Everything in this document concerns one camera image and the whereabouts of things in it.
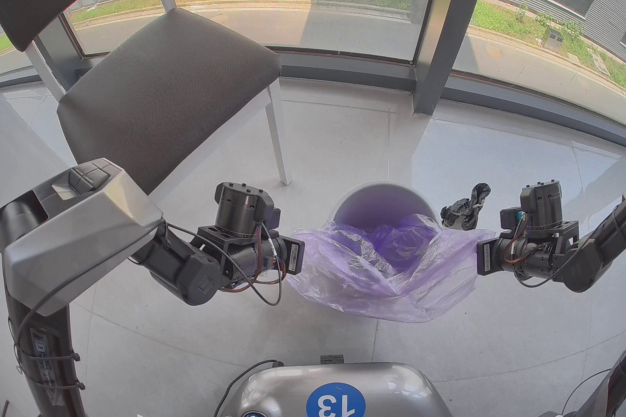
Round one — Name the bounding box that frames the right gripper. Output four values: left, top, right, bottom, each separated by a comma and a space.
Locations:
477, 233, 536, 277

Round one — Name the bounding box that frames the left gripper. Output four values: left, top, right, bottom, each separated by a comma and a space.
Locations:
254, 232, 305, 282

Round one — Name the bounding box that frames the purple plastic bag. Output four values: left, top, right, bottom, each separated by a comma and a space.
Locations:
286, 212, 497, 323

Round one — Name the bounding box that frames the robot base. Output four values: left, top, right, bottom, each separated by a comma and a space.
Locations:
215, 355, 453, 417

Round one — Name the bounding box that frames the white trash bin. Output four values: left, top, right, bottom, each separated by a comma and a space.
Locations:
329, 180, 438, 232

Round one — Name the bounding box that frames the white chair with grey seat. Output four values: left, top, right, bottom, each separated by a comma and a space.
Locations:
0, 0, 294, 203

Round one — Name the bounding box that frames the window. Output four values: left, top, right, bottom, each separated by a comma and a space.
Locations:
0, 0, 626, 142

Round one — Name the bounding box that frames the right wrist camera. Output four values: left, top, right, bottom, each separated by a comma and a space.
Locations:
499, 206, 528, 232

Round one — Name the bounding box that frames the black cable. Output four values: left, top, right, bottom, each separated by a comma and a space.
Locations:
217, 222, 285, 307
213, 360, 285, 417
562, 368, 612, 417

